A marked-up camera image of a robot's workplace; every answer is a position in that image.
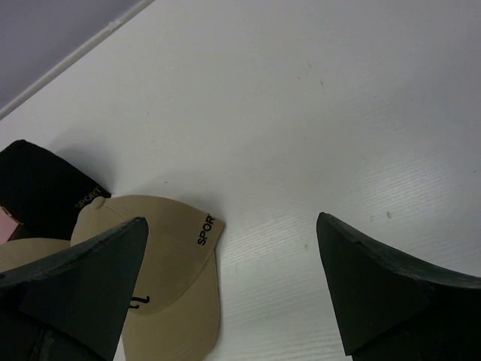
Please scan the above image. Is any pink cap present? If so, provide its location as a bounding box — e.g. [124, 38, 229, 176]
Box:
[0, 208, 22, 244]

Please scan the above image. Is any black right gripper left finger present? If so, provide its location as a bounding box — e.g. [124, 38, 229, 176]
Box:
[1, 217, 147, 360]

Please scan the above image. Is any beige cap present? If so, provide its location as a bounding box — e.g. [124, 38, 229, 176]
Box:
[71, 195, 225, 360]
[0, 238, 70, 272]

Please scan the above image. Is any bottom beige cap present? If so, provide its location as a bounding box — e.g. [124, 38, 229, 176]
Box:
[0, 238, 70, 272]

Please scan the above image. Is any top beige cap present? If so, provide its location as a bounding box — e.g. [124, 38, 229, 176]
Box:
[71, 195, 225, 360]

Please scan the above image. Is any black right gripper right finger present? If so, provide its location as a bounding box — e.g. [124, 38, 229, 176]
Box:
[316, 213, 480, 360]

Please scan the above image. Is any black cap with sport text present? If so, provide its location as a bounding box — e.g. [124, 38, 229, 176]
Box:
[1, 140, 111, 240]

